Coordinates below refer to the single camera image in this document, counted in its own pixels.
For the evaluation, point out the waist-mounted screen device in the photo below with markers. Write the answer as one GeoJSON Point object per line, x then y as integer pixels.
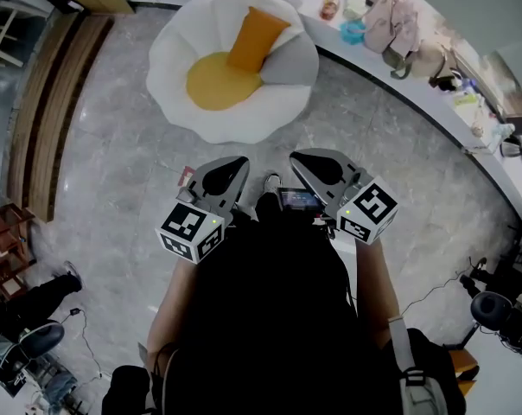
{"type": "Point", "coordinates": [297, 199]}

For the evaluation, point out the red floor marker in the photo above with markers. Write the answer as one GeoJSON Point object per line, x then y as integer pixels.
{"type": "Point", "coordinates": [187, 175]}

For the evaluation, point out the person's black trousers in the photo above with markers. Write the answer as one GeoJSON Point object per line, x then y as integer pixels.
{"type": "Point", "coordinates": [267, 208]}

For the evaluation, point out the white flower-shaped lounge chair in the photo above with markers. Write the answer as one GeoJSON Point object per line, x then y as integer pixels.
{"type": "Point", "coordinates": [226, 115]}

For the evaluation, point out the grey shoulder bag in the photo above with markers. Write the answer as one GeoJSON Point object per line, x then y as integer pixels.
{"type": "Point", "coordinates": [416, 396]}

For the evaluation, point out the pale plastic container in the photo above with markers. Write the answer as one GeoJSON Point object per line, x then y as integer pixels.
{"type": "Point", "coordinates": [354, 4]}

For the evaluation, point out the black office chair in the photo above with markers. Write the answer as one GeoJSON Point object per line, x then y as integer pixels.
{"type": "Point", "coordinates": [45, 335]}

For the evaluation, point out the orange pillow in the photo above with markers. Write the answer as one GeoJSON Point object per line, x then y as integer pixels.
{"type": "Point", "coordinates": [254, 41]}

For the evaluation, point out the orange box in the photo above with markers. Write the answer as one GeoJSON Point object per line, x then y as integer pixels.
{"type": "Point", "coordinates": [464, 361]}

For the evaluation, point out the wooden step platform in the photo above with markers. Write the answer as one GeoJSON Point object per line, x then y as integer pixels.
{"type": "Point", "coordinates": [49, 115]}

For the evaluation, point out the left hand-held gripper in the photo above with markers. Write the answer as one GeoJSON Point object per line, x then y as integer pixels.
{"type": "Point", "coordinates": [187, 227]}

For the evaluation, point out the red-brown wooden stool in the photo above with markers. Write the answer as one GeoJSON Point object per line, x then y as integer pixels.
{"type": "Point", "coordinates": [1, 231]}

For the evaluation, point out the pink backpack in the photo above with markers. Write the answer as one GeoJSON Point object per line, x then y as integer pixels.
{"type": "Point", "coordinates": [390, 24]}

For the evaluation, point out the person's black shirt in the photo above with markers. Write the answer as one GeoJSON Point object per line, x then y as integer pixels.
{"type": "Point", "coordinates": [265, 318]}

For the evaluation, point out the person's right forearm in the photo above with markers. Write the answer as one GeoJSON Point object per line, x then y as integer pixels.
{"type": "Point", "coordinates": [375, 283]}

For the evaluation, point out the person's left forearm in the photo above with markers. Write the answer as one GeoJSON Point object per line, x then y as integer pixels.
{"type": "Point", "coordinates": [170, 309]}

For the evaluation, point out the black equipment cart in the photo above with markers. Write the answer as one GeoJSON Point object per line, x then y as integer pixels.
{"type": "Point", "coordinates": [490, 309]}

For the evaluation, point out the person's grey shoe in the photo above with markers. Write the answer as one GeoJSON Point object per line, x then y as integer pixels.
{"type": "Point", "coordinates": [273, 184]}

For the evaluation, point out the beige handbag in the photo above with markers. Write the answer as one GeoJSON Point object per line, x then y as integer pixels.
{"type": "Point", "coordinates": [434, 59]}

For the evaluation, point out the orange drink bottle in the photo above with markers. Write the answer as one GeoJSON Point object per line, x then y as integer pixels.
{"type": "Point", "coordinates": [329, 9]}

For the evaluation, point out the white frame rack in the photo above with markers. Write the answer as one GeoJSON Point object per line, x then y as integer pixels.
{"type": "Point", "coordinates": [23, 8]}

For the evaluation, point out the silver kettle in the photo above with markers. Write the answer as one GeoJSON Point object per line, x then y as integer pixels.
{"type": "Point", "coordinates": [511, 148]}

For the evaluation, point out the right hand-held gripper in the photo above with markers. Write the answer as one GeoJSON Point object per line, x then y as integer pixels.
{"type": "Point", "coordinates": [369, 210]}

